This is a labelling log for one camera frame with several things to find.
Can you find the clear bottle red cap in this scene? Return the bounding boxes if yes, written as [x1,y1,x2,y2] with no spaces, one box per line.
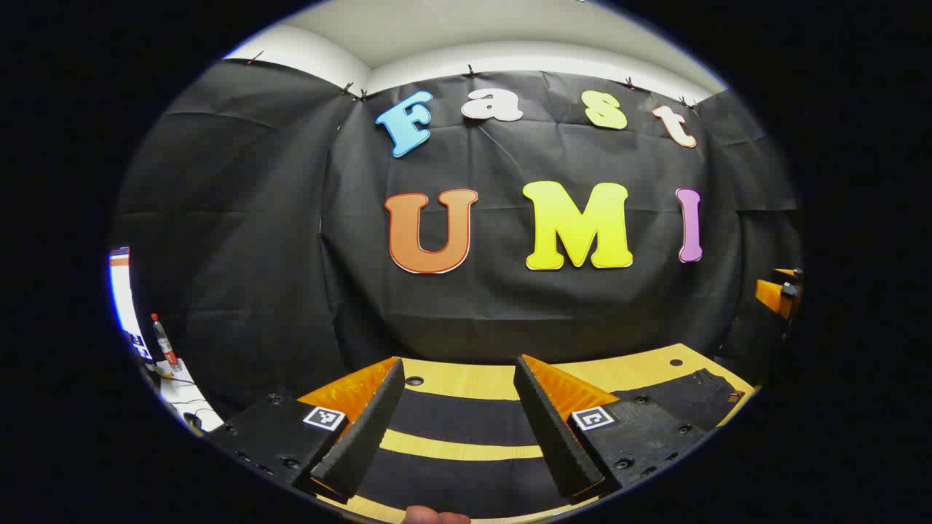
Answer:
[150,313,181,373]

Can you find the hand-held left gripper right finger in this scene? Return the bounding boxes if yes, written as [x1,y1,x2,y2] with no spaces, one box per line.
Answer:
[513,354,708,506]

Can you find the black backdrop cloth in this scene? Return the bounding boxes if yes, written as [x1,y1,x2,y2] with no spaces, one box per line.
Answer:
[109,58,805,419]

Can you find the black jeans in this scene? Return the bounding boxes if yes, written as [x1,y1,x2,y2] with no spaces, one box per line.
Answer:
[355,368,748,519]

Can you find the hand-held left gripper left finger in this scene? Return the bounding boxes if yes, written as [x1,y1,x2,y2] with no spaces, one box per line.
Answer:
[206,355,407,503]

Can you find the white side table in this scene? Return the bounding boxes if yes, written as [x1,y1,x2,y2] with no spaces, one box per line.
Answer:
[142,355,225,435]

